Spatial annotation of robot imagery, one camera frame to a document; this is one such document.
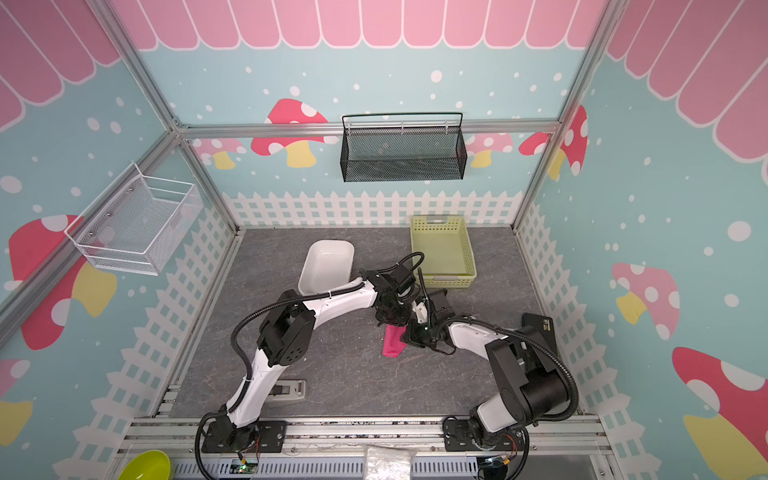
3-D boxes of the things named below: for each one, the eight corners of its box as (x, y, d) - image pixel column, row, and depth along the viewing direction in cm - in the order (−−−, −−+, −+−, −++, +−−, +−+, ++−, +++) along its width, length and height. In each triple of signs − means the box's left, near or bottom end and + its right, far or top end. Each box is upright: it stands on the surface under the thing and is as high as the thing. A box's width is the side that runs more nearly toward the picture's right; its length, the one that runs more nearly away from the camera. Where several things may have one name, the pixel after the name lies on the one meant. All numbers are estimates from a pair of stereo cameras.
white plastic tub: (302, 297, 103) (297, 286, 98) (313, 250, 116) (309, 239, 111) (351, 297, 103) (349, 286, 98) (356, 250, 116) (354, 239, 111)
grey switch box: (272, 401, 82) (267, 397, 79) (277, 383, 85) (272, 379, 82) (305, 401, 82) (302, 397, 79) (308, 383, 85) (305, 379, 82)
